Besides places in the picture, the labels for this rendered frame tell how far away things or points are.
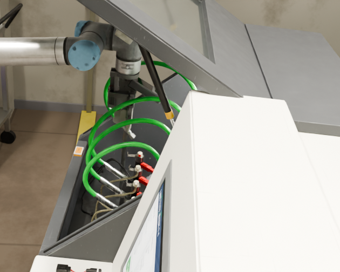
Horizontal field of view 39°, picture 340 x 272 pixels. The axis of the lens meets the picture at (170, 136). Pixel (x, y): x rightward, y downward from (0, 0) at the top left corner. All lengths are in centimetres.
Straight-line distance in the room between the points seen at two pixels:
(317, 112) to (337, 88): 19
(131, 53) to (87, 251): 58
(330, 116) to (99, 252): 72
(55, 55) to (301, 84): 66
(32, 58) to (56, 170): 213
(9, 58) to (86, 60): 21
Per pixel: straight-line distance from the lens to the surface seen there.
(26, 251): 283
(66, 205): 163
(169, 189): 92
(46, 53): 130
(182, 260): 72
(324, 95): 131
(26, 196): 318
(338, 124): 118
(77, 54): 125
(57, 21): 379
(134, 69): 141
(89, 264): 140
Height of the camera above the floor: 201
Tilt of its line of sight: 31 degrees down
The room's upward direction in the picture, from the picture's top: 8 degrees clockwise
